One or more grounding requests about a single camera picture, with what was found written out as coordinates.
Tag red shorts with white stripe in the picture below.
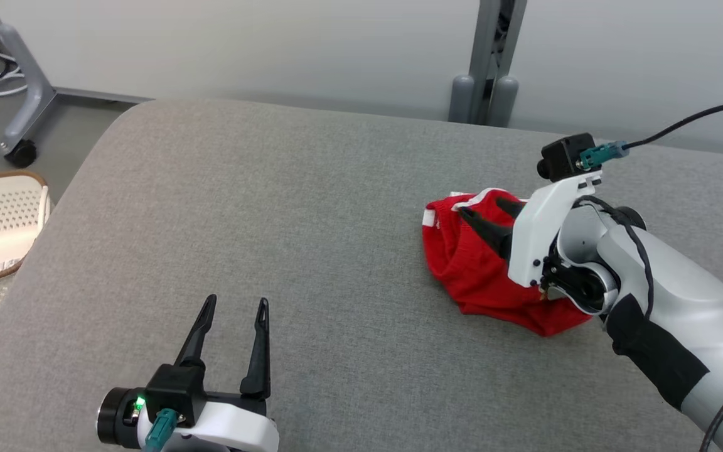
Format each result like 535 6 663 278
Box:
422 187 594 338

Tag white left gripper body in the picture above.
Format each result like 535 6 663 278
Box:
167 390 279 452

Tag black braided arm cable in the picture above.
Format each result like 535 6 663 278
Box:
575 196 723 452

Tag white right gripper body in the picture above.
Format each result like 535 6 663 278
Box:
508 173 604 288

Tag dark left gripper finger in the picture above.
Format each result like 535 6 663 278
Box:
175 294 218 371
240 298 271 401

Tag grey partition post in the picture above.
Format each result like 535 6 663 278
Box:
448 0 528 128

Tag grey wheeled stand leg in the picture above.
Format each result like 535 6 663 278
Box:
0 0 58 168

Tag black cable with teal plug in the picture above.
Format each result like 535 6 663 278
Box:
144 408 180 452
578 99 723 170

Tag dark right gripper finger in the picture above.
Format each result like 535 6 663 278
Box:
459 207 514 261
495 196 528 220

